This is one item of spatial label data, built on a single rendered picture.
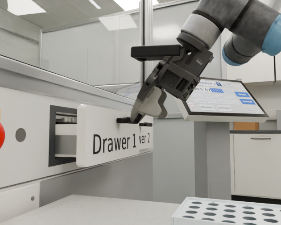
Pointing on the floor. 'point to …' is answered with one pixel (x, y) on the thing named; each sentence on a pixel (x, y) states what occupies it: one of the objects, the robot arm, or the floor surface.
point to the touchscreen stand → (212, 160)
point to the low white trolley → (97, 212)
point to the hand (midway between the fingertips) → (134, 115)
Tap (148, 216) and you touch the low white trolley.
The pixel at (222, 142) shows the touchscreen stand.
